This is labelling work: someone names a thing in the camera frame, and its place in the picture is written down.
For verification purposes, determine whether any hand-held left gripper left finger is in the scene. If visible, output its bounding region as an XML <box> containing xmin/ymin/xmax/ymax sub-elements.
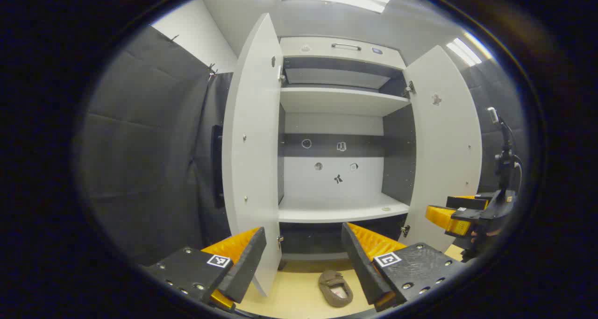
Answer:
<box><xmin>142</xmin><ymin>227</ymin><xmax>267</xmax><ymax>312</ymax></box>

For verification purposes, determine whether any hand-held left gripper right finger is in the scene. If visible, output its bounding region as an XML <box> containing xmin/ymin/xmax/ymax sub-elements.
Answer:
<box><xmin>341</xmin><ymin>222</ymin><xmax>465</xmax><ymax>312</ymax></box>

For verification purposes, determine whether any white cabinet shelf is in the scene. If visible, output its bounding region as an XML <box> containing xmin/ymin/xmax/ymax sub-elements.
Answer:
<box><xmin>279</xmin><ymin>86</ymin><xmax>412</xmax><ymax>118</ymax></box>
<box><xmin>278</xmin><ymin>193</ymin><xmax>411</xmax><ymax>224</ymax></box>

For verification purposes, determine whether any brown slipper shoe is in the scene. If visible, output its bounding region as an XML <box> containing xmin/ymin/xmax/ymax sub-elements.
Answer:
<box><xmin>319</xmin><ymin>270</ymin><xmax>354</xmax><ymax>308</ymax></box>

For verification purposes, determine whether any white cabinet door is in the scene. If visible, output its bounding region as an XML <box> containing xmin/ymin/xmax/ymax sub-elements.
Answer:
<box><xmin>222</xmin><ymin>13</ymin><xmax>285</xmax><ymax>297</ymax></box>
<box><xmin>399</xmin><ymin>45</ymin><xmax>483</xmax><ymax>254</ymax></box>

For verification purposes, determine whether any white shoe cabinet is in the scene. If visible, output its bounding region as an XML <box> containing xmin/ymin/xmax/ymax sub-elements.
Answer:
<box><xmin>278</xmin><ymin>35</ymin><xmax>416</xmax><ymax>270</ymax></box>

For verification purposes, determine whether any black backdrop cloth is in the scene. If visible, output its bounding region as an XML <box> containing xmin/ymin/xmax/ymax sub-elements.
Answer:
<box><xmin>75</xmin><ymin>25</ymin><xmax>531</xmax><ymax>267</ymax></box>

